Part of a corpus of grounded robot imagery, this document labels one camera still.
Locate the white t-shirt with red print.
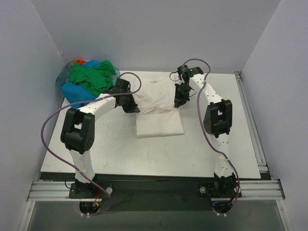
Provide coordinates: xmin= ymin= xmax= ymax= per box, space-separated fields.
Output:
xmin=134 ymin=72 xmax=184 ymax=138

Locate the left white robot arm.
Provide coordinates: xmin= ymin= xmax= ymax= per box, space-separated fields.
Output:
xmin=60 ymin=78 xmax=140 ymax=198

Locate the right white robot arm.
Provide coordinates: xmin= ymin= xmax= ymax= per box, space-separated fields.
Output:
xmin=174 ymin=65 xmax=239 ymax=197

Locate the green t-shirt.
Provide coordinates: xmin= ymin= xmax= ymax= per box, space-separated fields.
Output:
xmin=68 ymin=60 xmax=116 ymax=97

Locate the blue t-shirt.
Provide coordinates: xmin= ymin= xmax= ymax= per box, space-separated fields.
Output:
xmin=62 ymin=60 xmax=100 ymax=109

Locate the orange t-shirt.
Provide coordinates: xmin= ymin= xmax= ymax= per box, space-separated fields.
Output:
xmin=71 ymin=59 xmax=87 ymax=65

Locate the translucent teal plastic basket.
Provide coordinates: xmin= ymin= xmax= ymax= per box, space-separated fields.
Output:
xmin=55 ymin=60 xmax=101 ymax=89

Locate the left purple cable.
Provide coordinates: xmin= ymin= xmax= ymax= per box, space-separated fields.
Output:
xmin=41 ymin=72 xmax=142 ymax=216

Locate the purple cable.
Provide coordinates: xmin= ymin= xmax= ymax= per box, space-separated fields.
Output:
xmin=180 ymin=58 xmax=241 ymax=215
xmin=41 ymin=72 xmax=142 ymax=216

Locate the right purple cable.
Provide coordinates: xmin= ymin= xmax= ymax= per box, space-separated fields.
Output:
xmin=180 ymin=58 xmax=241 ymax=215

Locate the aluminium table edge rail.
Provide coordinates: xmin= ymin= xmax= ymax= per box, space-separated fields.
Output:
xmin=234 ymin=71 xmax=269 ymax=173

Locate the aluminium front frame rail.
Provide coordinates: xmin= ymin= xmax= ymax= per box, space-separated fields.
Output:
xmin=27 ymin=180 xmax=285 ymax=202

